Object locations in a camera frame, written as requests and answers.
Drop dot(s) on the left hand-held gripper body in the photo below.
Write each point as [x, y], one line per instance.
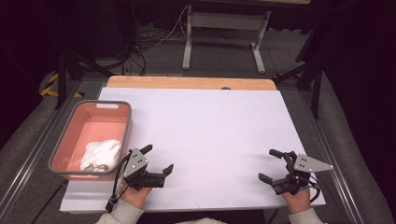
[135, 163]

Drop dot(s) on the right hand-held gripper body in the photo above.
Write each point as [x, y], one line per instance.
[306, 164]

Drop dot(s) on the person's left hand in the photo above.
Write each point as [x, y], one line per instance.
[137, 196]

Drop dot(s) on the person's right hand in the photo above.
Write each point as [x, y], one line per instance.
[298, 200]

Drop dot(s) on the white cloth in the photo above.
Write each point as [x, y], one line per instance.
[101, 155]

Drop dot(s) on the white table mat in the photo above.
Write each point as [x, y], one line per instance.
[205, 140]

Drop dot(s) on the pink plastic basket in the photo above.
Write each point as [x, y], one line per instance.
[93, 124]

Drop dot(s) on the person's light clothing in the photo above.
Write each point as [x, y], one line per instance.
[200, 221]

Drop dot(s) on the wooden table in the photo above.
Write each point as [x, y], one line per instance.
[186, 83]

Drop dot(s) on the black tripod stand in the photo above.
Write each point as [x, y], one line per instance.
[67, 71]
[311, 74]

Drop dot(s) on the yellow black hazard tape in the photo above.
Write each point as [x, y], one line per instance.
[51, 85]

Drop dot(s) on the aluminium rail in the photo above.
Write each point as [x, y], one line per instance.
[34, 155]
[330, 165]

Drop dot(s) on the white metal desk frame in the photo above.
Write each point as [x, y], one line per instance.
[227, 21]

